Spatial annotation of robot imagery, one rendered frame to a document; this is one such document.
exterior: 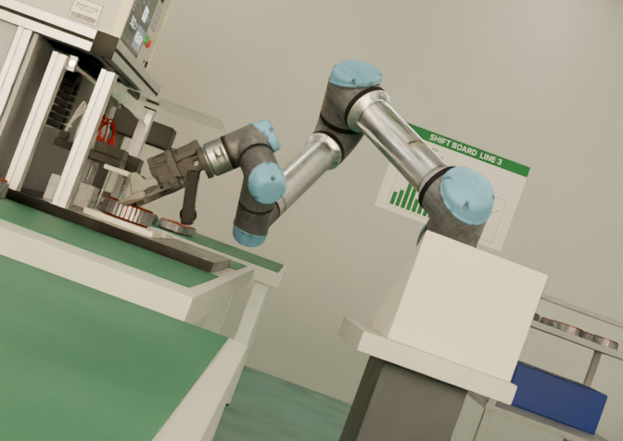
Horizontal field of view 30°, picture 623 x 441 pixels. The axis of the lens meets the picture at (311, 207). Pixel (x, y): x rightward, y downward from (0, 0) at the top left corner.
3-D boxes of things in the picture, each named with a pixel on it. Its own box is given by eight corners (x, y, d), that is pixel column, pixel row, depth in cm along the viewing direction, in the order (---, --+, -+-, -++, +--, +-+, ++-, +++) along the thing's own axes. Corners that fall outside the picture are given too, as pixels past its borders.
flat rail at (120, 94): (146, 124, 289) (151, 113, 289) (106, 91, 227) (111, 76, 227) (142, 122, 289) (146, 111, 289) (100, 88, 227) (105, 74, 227)
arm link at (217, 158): (234, 170, 250) (232, 168, 241) (214, 179, 249) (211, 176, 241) (221, 138, 250) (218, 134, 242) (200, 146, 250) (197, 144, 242)
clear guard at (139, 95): (240, 161, 287) (248, 138, 287) (235, 153, 263) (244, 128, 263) (116, 116, 287) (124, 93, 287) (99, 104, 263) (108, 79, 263)
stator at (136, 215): (152, 230, 251) (158, 213, 251) (146, 229, 239) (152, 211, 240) (104, 211, 251) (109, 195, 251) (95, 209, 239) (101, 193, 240)
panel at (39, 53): (56, 195, 290) (97, 82, 291) (-16, 179, 224) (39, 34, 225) (51, 193, 290) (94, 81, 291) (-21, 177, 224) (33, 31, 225)
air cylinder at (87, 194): (92, 210, 273) (100, 188, 273) (86, 209, 265) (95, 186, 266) (71, 203, 273) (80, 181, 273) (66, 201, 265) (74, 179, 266)
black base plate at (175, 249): (229, 268, 289) (232, 258, 289) (209, 273, 225) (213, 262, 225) (51, 202, 289) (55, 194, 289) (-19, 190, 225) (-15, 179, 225)
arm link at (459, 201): (489, 247, 248) (350, 99, 279) (511, 195, 238) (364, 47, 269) (446, 261, 241) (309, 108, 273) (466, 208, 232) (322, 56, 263)
